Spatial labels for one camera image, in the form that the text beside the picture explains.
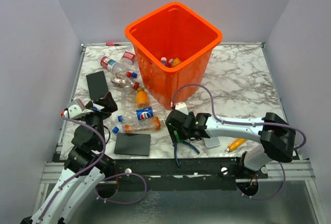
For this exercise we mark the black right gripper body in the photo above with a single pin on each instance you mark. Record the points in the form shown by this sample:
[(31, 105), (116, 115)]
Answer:
[(181, 133)]

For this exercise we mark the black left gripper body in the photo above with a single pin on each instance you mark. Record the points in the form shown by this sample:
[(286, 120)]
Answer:
[(97, 117)]

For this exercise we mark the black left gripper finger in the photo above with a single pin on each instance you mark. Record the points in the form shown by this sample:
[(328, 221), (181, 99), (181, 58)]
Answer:
[(89, 107), (106, 104)]

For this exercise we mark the small orange juice bottle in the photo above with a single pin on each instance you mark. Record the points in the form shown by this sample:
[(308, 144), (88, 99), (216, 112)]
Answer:
[(142, 99)]

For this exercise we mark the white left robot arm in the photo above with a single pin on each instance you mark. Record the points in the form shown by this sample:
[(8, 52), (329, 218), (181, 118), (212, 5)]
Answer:
[(86, 165)]

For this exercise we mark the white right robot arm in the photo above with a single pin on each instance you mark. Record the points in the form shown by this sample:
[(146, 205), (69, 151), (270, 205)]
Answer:
[(274, 136)]

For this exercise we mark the orange plastic bin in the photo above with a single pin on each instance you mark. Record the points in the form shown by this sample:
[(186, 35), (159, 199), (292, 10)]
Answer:
[(171, 31)]

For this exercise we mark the black foam block left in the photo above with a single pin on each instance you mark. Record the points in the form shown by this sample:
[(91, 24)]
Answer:
[(97, 85)]

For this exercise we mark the clear crushed bottle left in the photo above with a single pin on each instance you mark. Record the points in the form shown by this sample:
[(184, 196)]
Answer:
[(128, 99)]

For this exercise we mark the orange label slim bottle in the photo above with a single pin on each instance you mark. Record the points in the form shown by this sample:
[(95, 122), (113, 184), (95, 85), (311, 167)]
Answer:
[(150, 124)]

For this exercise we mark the red cap clear bottle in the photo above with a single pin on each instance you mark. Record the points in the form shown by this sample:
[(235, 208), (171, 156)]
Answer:
[(122, 80)]

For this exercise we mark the pepsi bottle blue label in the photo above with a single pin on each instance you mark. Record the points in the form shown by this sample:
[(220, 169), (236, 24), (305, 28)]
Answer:
[(141, 114)]

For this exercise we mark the grey metal tin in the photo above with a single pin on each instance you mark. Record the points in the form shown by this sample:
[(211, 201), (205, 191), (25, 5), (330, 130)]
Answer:
[(211, 142)]

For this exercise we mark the red label water bottle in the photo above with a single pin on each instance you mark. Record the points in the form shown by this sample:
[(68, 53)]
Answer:
[(111, 65)]

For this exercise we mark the black foam pad front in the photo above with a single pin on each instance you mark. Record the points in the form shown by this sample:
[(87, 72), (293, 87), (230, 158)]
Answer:
[(132, 144)]

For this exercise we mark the red screwdriver at back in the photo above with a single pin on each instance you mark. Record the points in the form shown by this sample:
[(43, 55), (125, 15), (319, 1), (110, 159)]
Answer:
[(111, 44)]

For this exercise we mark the orange utility knife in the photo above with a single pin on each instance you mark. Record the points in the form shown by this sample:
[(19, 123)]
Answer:
[(234, 145)]

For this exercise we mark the orange bottle near tin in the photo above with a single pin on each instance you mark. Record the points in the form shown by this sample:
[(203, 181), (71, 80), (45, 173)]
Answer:
[(174, 62)]

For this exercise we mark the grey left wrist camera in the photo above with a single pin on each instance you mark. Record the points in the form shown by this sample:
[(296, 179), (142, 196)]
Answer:
[(75, 109)]

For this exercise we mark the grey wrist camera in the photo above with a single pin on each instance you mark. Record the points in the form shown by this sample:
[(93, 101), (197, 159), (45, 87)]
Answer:
[(75, 109), (181, 107)]

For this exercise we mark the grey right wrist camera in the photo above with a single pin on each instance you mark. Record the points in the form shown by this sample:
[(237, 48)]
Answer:
[(181, 107)]

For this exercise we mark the blue handled pliers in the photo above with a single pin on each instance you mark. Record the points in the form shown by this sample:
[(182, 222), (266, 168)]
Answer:
[(178, 155)]

